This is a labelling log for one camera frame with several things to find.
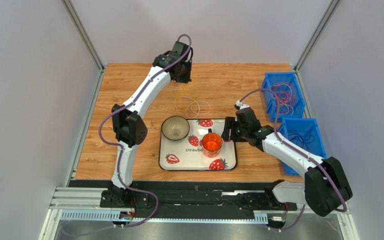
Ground yellow cable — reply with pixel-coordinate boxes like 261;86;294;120
172;79;201;112

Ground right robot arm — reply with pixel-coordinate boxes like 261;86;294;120
221;105;353;217

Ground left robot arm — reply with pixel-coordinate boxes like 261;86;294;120
107;41;193;203

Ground orange transparent mug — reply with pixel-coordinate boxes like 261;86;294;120
201;128;223;158

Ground beige ceramic bowl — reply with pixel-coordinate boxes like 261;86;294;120
161;115;190;141

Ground white strawberry tray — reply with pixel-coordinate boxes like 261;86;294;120
159;118;238;171

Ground far blue plastic bin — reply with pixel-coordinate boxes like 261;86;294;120
261;72;306;122

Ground blue plastic bin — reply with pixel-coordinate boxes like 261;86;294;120
278;117;327;159
261;72;306;122

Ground near blue plastic bin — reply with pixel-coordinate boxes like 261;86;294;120
278;117;327;159

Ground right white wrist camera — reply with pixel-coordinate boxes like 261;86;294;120
234;100;250;114

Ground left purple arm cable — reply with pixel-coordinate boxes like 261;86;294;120
98;33;193;229

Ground aluminium frame rail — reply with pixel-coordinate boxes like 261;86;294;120
39;180;359;240

